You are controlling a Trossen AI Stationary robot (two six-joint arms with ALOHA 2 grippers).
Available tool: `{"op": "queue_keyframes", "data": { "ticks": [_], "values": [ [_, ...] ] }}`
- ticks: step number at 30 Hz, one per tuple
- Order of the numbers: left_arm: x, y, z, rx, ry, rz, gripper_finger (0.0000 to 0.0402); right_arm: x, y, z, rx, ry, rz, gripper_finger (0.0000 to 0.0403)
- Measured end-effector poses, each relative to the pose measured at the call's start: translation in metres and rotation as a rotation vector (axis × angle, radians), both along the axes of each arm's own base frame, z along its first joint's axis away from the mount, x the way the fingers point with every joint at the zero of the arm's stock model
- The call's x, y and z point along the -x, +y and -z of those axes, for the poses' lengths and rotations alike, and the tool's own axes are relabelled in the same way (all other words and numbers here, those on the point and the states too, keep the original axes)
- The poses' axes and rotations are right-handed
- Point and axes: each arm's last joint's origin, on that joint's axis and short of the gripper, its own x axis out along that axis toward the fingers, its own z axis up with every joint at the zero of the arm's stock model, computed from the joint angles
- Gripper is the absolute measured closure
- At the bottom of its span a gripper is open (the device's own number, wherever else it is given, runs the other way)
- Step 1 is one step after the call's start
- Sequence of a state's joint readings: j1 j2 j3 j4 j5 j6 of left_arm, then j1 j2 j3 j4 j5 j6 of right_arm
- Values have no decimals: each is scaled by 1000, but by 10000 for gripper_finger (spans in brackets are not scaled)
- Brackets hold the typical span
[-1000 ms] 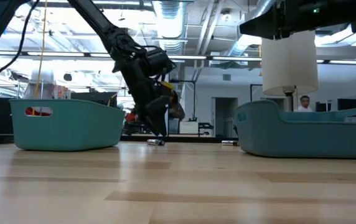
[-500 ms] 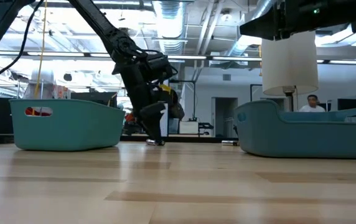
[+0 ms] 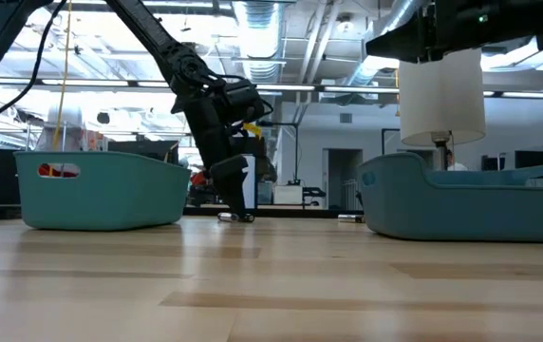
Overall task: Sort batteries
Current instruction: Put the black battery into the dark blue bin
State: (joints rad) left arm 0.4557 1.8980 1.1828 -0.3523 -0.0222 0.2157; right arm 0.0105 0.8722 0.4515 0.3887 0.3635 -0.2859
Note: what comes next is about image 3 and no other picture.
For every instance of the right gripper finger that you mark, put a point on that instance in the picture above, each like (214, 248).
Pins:
(402, 45)

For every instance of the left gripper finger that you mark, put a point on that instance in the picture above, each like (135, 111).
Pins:
(231, 180)

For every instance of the silver battery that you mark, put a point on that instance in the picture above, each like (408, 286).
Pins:
(226, 217)
(347, 218)

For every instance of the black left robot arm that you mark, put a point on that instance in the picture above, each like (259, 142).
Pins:
(157, 38)

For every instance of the person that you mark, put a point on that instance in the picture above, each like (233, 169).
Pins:
(455, 164)
(199, 179)

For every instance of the yellow tag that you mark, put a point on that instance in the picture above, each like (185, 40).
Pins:
(252, 129)

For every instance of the white cylindrical lamp shade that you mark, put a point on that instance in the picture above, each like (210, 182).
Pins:
(442, 100)

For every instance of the metal lamp stem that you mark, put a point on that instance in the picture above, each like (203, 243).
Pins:
(441, 152)

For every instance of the green plastic bin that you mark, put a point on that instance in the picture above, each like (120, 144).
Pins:
(105, 199)

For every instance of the blue plastic bin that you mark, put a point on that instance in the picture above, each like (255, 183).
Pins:
(442, 211)

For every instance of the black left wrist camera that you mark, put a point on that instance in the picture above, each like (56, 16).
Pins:
(245, 102)

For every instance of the wall vent grille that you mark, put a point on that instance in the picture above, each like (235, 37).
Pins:
(345, 118)

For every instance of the ribbed silver ventilation duct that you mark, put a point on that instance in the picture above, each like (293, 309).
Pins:
(257, 28)

